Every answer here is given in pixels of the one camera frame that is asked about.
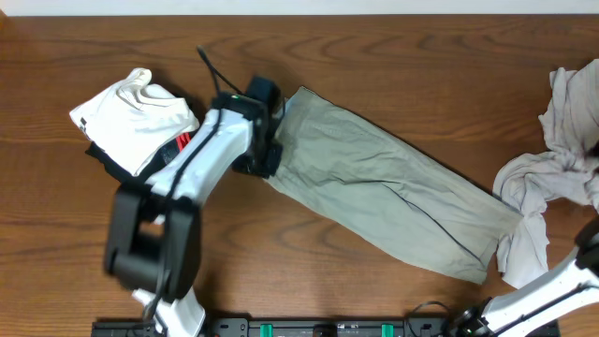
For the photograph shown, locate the khaki green shorts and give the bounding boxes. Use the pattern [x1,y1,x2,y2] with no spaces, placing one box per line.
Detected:
[267,87,521,284]

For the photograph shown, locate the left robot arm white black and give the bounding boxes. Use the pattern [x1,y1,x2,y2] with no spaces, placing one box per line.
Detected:
[92,77,285,336]

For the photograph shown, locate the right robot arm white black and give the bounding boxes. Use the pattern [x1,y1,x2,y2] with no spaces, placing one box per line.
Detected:
[451,219,598,337]

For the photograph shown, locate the white folded shirt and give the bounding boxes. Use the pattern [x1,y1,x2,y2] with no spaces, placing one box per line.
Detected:
[69,67,200,168]

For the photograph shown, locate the black folded garment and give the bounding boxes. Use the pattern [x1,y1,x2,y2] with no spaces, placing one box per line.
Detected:
[85,131,197,183]

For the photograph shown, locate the light striped crumpled shirt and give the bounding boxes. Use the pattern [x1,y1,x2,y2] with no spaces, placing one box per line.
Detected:
[492,60,598,288]

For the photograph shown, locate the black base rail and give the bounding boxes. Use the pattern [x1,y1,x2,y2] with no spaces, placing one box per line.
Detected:
[91,317,562,337]

